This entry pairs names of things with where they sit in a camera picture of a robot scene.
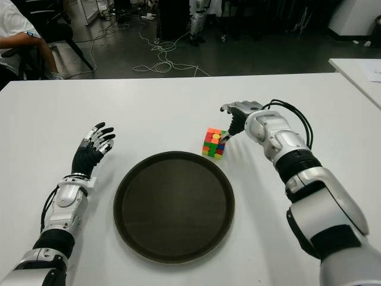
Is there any white paper sheet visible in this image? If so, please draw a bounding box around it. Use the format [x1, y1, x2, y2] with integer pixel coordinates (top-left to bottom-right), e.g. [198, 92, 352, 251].
[358, 61, 381, 83]

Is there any black office chair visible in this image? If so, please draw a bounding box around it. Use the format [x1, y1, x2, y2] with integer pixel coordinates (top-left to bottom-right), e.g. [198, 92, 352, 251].
[1, 0, 95, 80]

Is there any multicoloured Rubik's cube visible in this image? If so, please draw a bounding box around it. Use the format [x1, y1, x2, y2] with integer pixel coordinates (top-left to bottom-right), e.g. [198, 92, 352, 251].
[201, 127, 229, 161]

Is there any seated person in white shirt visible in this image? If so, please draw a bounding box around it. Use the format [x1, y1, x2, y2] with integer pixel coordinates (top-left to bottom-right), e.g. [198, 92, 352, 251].
[0, 0, 64, 81]

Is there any white storage cabinet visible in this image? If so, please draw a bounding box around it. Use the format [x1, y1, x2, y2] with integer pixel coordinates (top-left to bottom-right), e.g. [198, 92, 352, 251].
[67, 0, 101, 26]

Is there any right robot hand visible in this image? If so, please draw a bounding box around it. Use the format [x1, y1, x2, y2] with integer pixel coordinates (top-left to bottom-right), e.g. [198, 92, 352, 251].
[219, 100, 264, 142]

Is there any white tangled floor cable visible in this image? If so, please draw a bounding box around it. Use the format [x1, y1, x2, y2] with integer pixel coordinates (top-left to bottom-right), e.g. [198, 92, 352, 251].
[132, 14, 211, 77]

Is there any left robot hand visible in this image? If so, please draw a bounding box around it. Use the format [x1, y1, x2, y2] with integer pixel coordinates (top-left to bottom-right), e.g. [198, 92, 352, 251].
[71, 121, 116, 179]

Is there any dark brown round plate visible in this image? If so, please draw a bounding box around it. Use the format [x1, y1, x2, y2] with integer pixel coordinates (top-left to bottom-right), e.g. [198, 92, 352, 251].
[113, 151, 235, 265]

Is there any white side table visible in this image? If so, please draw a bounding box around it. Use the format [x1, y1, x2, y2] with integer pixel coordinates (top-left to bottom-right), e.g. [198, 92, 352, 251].
[328, 58, 381, 110]

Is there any black cabinet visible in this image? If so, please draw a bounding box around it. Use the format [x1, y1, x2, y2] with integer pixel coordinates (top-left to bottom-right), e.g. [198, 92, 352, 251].
[157, 0, 193, 41]

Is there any white machine housing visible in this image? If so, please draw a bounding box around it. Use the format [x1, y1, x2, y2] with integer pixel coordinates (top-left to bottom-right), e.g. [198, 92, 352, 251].
[327, 0, 381, 39]

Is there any grey folded metal stand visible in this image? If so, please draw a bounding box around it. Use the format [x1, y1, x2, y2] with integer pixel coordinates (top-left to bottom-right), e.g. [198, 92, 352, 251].
[293, 4, 311, 33]

